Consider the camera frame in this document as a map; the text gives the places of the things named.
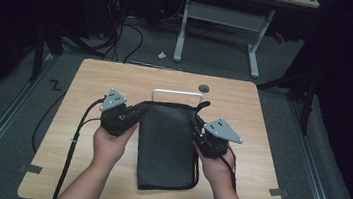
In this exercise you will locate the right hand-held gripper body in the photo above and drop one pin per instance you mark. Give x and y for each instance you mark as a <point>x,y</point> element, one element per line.
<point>216,141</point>

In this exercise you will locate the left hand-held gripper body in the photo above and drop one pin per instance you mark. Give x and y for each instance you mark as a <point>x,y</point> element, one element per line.
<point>117,119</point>

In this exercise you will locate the white metal rack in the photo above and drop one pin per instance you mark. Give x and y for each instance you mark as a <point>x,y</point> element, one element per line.
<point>178,93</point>

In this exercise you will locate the dark grey cloth yellow lining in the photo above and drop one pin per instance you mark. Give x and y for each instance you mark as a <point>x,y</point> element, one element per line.
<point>165,148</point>

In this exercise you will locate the person's right hand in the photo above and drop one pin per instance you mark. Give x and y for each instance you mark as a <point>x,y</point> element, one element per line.
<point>218,169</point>

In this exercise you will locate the person's left hand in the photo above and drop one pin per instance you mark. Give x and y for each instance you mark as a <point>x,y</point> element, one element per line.
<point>108,148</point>

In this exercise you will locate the dark round table grommet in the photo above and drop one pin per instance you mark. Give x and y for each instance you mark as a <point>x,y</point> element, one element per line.
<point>204,88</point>

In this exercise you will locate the crumpled white paper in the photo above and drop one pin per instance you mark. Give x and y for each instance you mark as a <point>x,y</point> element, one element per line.
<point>162,55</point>

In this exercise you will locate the grey tape strip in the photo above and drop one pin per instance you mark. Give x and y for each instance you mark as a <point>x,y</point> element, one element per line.
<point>278,192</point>
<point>30,168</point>

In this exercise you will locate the black metal stand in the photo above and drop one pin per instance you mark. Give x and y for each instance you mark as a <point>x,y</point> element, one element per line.
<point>38,50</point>
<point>308,104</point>

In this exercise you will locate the small red object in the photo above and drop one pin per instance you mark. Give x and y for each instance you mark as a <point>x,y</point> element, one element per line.
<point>279,38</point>

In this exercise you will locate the black computer tower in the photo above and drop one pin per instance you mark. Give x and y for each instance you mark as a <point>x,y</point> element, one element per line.
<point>97,6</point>

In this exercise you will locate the white frame desk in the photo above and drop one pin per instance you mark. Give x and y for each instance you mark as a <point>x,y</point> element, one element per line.
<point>224,16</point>

